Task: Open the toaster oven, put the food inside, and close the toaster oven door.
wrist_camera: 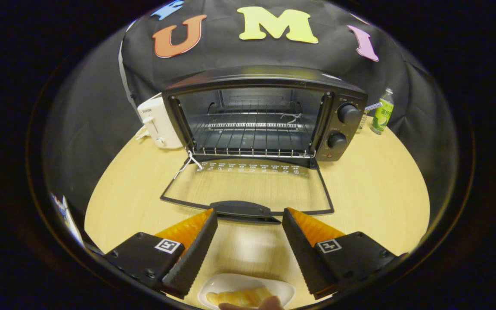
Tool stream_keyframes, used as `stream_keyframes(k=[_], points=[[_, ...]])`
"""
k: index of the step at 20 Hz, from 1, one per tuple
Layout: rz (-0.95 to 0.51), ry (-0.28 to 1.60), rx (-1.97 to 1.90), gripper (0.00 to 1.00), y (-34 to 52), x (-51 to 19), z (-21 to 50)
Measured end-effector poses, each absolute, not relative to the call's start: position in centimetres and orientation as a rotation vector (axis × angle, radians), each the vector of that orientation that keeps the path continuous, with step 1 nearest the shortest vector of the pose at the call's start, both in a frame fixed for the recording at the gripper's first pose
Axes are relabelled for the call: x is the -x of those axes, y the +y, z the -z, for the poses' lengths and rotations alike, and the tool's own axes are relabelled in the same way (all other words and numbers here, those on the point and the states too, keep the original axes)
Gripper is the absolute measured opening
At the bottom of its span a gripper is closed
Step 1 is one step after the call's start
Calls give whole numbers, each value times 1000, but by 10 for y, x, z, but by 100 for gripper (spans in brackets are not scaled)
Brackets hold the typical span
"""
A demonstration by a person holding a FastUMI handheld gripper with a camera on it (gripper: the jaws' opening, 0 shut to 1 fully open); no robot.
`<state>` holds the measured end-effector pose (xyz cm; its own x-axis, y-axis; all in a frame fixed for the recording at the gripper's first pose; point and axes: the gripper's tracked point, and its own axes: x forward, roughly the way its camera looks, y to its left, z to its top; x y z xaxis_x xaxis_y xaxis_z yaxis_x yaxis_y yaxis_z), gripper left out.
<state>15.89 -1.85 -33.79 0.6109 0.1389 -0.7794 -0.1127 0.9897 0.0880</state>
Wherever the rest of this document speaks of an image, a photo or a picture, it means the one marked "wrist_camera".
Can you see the white and blue clutter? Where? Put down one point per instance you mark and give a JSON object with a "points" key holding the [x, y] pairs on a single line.
{"points": [[68, 217]]}

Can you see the black toaster oven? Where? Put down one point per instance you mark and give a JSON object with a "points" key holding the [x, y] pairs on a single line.
{"points": [[252, 75]]}

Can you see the green drink bottle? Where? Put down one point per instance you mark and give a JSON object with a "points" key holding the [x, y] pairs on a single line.
{"points": [[381, 116]]}

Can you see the white plate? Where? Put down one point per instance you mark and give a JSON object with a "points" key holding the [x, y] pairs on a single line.
{"points": [[239, 280]]}

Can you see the black backdrop cloth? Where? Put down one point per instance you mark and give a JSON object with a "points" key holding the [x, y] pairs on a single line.
{"points": [[252, 56]]}

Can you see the white pop-up toaster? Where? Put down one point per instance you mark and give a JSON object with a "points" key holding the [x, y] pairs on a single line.
{"points": [[162, 125]]}

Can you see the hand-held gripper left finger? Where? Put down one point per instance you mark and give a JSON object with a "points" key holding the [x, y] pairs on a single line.
{"points": [[194, 258]]}

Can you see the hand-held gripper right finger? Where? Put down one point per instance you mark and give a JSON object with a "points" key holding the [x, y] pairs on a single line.
{"points": [[306, 258]]}

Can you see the spiral bread roll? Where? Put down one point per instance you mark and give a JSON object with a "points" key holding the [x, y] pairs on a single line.
{"points": [[239, 298]]}

